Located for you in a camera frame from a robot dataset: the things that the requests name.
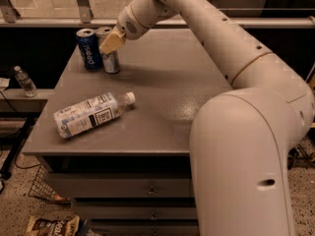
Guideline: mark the clear plastic water bottle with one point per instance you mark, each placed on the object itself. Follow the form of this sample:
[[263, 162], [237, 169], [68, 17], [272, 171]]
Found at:
[[83, 116]]

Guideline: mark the small water bottle on ledge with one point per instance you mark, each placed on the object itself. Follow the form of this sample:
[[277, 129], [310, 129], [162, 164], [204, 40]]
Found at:
[[25, 81]]

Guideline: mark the grey drawer cabinet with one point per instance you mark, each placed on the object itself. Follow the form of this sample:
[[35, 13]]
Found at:
[[131, 176]]

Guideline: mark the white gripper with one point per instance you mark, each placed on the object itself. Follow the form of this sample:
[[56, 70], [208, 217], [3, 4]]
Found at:
[[129, 26]]

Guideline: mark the metal railing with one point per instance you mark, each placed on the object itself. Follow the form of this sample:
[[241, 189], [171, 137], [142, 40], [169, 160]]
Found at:
[[255, 14]]

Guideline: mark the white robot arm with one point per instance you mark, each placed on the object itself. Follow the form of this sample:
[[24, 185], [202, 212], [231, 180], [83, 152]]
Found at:
[[240, 139]]

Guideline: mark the blue pepsi can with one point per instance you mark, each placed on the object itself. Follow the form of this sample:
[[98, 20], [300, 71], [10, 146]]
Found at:
[[88, 45]]

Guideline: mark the wire basket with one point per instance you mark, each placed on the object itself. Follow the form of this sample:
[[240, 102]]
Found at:
[[41, 190]]

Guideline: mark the silver redbull can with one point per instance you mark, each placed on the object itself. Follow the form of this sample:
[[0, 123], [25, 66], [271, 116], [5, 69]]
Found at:
[[110, 61]]

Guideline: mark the snack bag on floor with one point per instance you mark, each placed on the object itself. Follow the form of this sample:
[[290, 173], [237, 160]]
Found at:
[[44, 227]]

